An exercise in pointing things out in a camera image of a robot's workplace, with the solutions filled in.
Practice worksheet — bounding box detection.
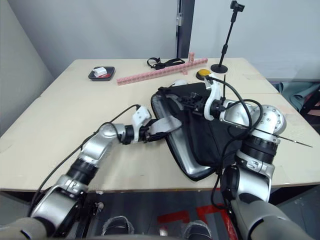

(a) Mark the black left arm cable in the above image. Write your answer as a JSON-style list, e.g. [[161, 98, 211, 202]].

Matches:
[[29, 104, 140, 216]]

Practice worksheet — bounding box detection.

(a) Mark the black laptop bag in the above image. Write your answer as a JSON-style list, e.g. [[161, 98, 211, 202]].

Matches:
[[149, 81, 251, 183]]

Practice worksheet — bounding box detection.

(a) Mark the thin black cable tie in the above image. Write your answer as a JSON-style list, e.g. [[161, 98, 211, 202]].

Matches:
[[249, 128, 314, 149], [222, 74, 228, 100]]

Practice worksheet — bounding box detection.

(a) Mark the small white box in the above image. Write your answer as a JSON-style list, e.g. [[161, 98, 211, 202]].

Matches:
[[93, 66, 108, 77]]

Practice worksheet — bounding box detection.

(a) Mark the long pink block strip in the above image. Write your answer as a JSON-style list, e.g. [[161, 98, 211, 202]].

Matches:
[[115, 57, 209, 87]]

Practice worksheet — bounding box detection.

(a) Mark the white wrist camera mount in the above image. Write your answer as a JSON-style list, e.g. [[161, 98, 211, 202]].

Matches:
[[130, 104, 152, 145], [203, 74, 224, 121]]

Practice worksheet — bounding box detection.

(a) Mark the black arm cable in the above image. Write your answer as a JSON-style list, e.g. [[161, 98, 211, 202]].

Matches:
[[206, 75, 264, 214], [29, 104, 140, 216]]

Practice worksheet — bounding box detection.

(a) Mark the yellow round push button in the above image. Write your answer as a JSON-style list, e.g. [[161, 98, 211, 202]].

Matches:
[[195, 69, 212, 80]]

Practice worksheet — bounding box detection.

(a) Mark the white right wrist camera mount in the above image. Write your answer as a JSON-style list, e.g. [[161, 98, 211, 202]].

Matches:
[[203, 74, 224, 121]]

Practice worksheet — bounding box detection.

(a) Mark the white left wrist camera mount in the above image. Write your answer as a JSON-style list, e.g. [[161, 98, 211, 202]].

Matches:
[[130, 104, 152, 145]]

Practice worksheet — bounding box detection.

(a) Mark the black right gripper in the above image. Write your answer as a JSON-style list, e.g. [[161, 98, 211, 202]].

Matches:
[[176, 92, 209, 115]]

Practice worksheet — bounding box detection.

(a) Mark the black shallow tray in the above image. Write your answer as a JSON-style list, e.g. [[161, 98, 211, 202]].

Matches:
[[88, 65, 116, 82]]

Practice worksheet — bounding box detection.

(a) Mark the black stand with clamp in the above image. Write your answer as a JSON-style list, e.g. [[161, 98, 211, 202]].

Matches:
[[210, 0, 246, 74]]

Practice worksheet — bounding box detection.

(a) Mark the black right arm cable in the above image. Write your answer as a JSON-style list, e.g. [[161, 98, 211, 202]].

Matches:
[[206, 75, 264, 214]]

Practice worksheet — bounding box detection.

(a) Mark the teal cloth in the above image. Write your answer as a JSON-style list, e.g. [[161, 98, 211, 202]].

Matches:
[[272, 81, 320, 107]]

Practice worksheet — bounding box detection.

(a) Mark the dark door frame post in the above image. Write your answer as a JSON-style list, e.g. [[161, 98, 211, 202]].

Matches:
[[175, 0, 196, 60]]

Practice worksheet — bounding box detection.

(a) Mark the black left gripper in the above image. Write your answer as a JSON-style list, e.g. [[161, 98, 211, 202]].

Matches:
[[139, 118, 174, 144]]

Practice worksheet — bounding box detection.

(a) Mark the dark rounded ribbed shape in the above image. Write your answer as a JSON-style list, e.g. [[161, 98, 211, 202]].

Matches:
[[101, 215, 136, 237], [183, 220, 214, 240]]

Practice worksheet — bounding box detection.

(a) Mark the silver laptop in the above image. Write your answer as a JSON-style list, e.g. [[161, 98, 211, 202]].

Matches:
[[165, 131, 217, 180]]

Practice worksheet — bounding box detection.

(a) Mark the black strap bundle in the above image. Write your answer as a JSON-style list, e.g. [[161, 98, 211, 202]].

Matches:
[[146, 57, 186, 71]]

